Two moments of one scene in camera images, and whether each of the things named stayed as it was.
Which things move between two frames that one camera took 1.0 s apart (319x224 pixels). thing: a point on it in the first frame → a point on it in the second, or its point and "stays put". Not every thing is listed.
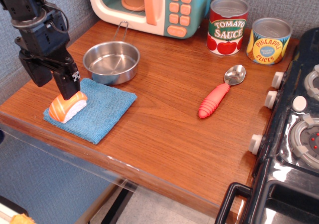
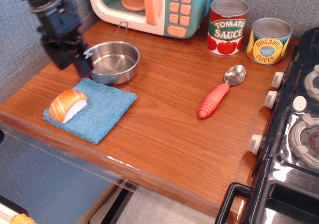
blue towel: x=105 y=105 stays put
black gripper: x=46 y=38 → x=60 y=23
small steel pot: x=114 y=62 stays put
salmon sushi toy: x=62 y=110 stays put
